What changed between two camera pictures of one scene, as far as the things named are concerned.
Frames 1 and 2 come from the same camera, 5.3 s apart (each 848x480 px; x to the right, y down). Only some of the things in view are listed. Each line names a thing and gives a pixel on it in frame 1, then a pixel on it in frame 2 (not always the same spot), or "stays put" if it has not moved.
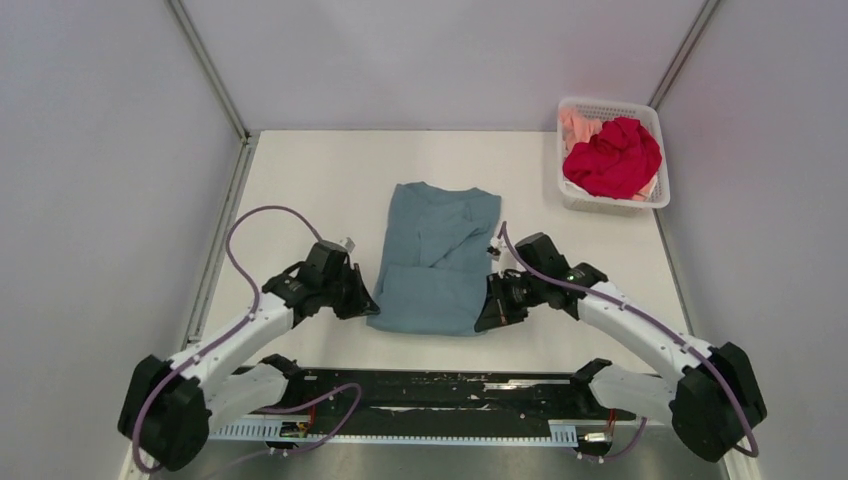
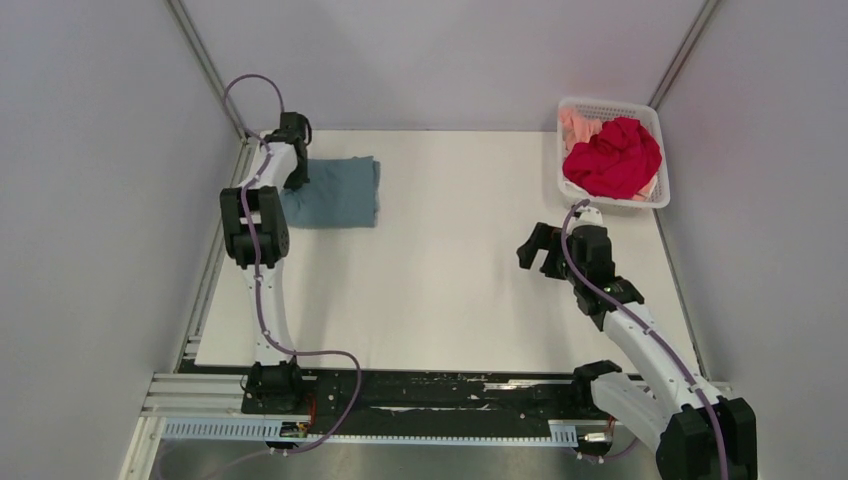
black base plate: [457, 393] stays put
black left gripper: [362, 304] -> [295, 183]
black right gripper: [496, 312] -> [543, 237]
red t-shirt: [621, 161] stays put
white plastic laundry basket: [605, 109] stays put
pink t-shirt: [577, 129] stays put
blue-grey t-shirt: [435, 262] -> [340, 193]
